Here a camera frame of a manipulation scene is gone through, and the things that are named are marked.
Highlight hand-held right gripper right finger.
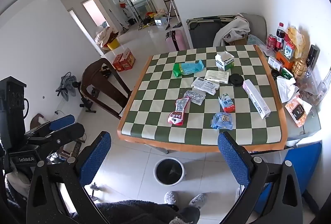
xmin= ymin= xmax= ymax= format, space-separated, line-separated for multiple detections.
xmin=217 ymin=132 xmax=303 ymax=224

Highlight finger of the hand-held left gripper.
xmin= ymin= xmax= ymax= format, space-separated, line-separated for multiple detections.
xmin=27 ymin=123 xmax=85 ymax=148
xmin=24 ymin=114 xmax=75 ymax=140

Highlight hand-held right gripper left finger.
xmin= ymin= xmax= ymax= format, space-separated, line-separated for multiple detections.
xmin=26 ymin=131 xmax=112 ymax=224

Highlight round trash bin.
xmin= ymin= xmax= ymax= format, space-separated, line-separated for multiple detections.
xmin=154 ymin=158 xmax=187 ymax=186

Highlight black round lid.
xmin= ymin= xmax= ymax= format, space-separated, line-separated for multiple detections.
xmin=229 ymin=74 xmax=244 ymax=87

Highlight white green medicine box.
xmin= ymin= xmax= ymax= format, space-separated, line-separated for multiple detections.
xmin=215 ymin=50 xmax=235 ymax=71

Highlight brown bag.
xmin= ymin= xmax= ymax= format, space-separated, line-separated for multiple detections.
xmin=30 ymin=113 xmax=49 ymax=131

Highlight small dumbbell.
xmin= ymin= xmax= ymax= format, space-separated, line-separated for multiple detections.
xmin=88 ymin=183 xmax=104 ymax=201

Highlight grey umbrella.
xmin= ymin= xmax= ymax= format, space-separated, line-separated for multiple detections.
xmin=56 ymin=72 xmax=79 ymax=103

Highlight blue tissue packet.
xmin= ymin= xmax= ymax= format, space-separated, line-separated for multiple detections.
xmin=211 ymin=112 xmax=234 ymax=130

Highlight grey slipper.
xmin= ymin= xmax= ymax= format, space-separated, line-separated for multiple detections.
xmin=189 ymin=193 xmax=207 ymax=207
xmin=164 ymin=191 xmax=179 ymax=204

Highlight dark wooden chair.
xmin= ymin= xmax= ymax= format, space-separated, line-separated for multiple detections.
xmin=80 ymin=58 xmax=133 ymax=120

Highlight small red blue carton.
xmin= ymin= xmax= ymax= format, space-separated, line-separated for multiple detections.
xmin=218 ymin=93 xmax=236 ymax=113

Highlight long white toothpaste box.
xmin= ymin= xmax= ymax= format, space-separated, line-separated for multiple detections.
xmin=242 ymin=79 xmax=271 ymax=120

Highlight red snack packet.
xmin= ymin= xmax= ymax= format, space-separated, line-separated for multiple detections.
xmin=168 ymin=97 xmax=191 ymax=126

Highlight silver blister pack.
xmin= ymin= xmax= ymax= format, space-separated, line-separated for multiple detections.
xmin=183 ymin=89 xmax=206 ymax=106

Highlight person's legs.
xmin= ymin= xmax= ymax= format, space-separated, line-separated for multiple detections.
xmin=78 ymin=201 xmax=201 ymax=224

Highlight green white checkered tablecloth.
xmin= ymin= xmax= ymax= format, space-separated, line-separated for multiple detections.
xmin=117 ymin=44 xmax=288 ymax=153

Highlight flat white pill box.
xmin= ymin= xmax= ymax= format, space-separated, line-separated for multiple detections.
xmin=191 ymin=77 xmax=220 ymax=96

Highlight white leaflet packet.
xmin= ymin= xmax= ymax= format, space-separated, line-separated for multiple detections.
xmin=204 ymin=70 xmax=230 ymax=84

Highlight white crumpled tissue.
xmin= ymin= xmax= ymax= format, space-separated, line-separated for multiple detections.
xmin=277 ymin=76 xmax=299 ymax=103

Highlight red carton with white flap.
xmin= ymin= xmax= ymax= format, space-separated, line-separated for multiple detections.
xmin=120 ymin=48 xmax=136 ymax=71

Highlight yellow bin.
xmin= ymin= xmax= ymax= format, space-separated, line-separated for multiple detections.
xmin=107 ymin=37 xmax=121 ymax=50

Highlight pile of beige clothes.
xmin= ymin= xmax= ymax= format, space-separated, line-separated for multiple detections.
xmin=94 ymin=27 xmax=119 ymax=45

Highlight green blue wipes packet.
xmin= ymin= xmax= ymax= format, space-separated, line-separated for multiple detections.
xmin=173 ymin=59 xmax=205 ymax=78

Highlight white labelled small box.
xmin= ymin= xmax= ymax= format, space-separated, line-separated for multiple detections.
xmin=267 ymin=56 xmax=283 ymax=71

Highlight clear plastic bag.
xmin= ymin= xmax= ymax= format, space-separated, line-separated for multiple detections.
xmin=297 ymin=69 xmax=320 ymax=99

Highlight orange box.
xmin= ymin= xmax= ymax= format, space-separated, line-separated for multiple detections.
xmin=275 ymin=50 xmax=295 ymax=67

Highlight golden jar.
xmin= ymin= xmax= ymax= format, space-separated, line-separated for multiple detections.
xmin=292 ymin=57 xmax=309 ymax=77

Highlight clear glass bottle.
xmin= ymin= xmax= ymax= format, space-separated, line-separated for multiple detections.
xmin=314 ymin=77 xmax=331 ymax=106

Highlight light blue plastic bag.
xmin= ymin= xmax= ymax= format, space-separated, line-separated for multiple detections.
xmin=247 ymin=34 xmax=267 ymax=50

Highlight blue white carton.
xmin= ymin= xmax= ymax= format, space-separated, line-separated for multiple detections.
xmin=284 ymin=42 xmax=296 ymax=60

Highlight red drink can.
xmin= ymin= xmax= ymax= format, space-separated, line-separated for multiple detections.
xmin=267 ymin=34 xmax=277 ymax=49

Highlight white clothing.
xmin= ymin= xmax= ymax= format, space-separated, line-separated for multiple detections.
xmin=213 ymin=14 xmax=251 ymax=46

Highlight dark folding bed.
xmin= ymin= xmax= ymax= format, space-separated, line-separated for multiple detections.
xmin=186 ymin=15 xmax=237 ymax=49

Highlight black box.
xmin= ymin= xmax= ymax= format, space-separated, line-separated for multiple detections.
xmin=308 ymin=44 xmax=320 ymax=68

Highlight cola bottle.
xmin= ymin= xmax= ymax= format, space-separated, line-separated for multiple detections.
xmin=275 ymin=23 xmax=285 ymax=50

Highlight pink suitcase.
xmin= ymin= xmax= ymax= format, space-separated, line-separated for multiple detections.
xmin=165 ymin=29 xmax=189 ymax=51

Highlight grey padded chair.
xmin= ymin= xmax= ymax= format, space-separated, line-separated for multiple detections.
xmin=239 ymin=13 xmax=267 ymax=45

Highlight black coat rack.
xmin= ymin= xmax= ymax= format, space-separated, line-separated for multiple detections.
xmin=118 ymin=0 xmax=145 ymax=31

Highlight yellow bread bag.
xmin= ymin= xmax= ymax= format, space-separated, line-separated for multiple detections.
xmin=287 ymin=26 xmax=306 ymax=58

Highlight metal ladder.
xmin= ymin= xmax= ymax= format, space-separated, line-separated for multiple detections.
xmin=165 ymin=0 xmax=181 ymax=31

